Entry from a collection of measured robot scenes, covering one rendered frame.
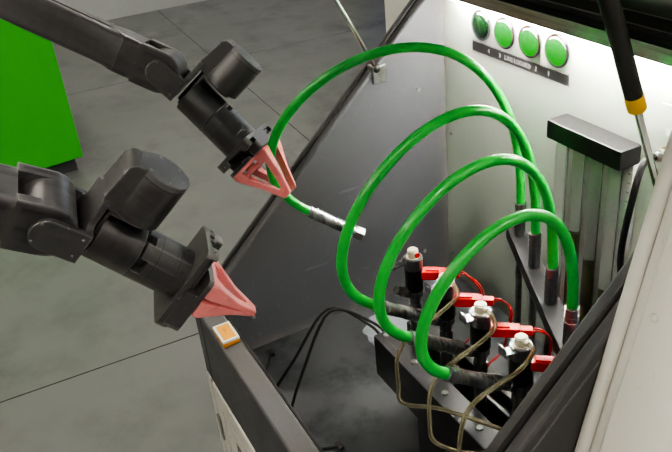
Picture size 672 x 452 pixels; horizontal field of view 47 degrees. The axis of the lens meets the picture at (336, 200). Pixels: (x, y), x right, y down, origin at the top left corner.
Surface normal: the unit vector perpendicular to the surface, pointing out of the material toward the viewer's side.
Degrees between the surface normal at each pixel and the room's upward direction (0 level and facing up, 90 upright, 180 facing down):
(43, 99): 90
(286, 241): 90
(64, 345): 0
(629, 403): 76
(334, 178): 90
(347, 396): 0
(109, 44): 71
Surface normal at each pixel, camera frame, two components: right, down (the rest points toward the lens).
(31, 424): -0.09, -0.87
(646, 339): -0.87, 0.08
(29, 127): 0.54, 0.36
